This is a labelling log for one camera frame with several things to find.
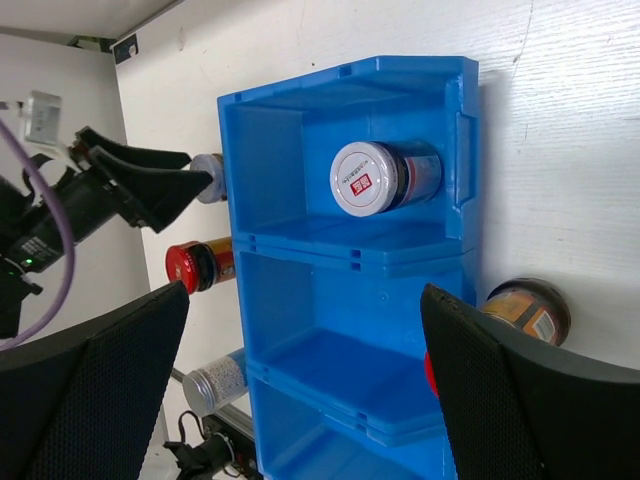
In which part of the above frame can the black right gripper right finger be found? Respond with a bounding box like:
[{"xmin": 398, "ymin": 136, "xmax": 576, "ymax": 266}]
[{"xmin": 420, "ymin": 284, "xmax": 639, "ymax": 479}]

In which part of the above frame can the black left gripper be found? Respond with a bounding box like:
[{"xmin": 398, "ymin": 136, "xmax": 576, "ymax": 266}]
[{"xmin": 50, "ymin": 127, "xmax": 212, "ymax": 244}]

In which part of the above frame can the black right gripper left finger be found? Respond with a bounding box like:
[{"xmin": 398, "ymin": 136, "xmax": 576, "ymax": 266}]
[{"xmin": 1, "ymin": 283, "xmax": 189, "ymax": 479}]

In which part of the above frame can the grey-lid dark jar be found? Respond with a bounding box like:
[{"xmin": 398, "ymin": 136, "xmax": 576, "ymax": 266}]
[
  {"xmin": 329, "ymin": 141, "xmax": 443, "ymax": 217},
  {"xmin": 190, "ymin": 153, "xmax": 227, "ymax": 204}
]

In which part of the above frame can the right red-lid sauce jar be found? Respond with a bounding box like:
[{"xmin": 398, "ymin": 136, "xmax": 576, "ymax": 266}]
[{"xmin": 420, "ymin": 277, "xmax": 572, "ymax": 402}]

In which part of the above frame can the red-lid sauce jar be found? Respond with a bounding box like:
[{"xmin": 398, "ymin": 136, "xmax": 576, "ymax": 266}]
[
  {"xmin": 420, "ymin": 277, "xmax": 572, "ymax": 402},
  {"xmin": 165, "ymin": 237, "xmax": 236, "ymax": 294}
]

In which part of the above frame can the left red-lid sauce jar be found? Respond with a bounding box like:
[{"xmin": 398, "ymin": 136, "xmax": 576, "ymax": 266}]
[{"xmin": 165, "ymin": 237, "xmax": 236, "ymax": 294}]

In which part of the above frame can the left silver-lid spice bottle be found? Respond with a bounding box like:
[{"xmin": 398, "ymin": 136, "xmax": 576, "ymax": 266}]
[{"xmin": 182, "ymin": 348, "xmax": 248, "ymax": 417}]

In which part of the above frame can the blue three-compartment plastic bin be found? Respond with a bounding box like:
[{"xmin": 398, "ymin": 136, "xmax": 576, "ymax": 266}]
[{"xmin": 218, "ymin": 56, "xmax": 481, "ymax": 479}]

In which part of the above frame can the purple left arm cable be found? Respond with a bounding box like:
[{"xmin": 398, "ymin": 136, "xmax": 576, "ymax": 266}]
[{"xmin": 0, "ymin": 119, "xmax": 76, "ymax": 351}]

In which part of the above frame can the aluminium front table rail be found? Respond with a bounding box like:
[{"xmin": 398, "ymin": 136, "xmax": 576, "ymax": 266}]
[{"xmin": 215, "ymin": 404, "xmax": 255, "ymax": 441}]

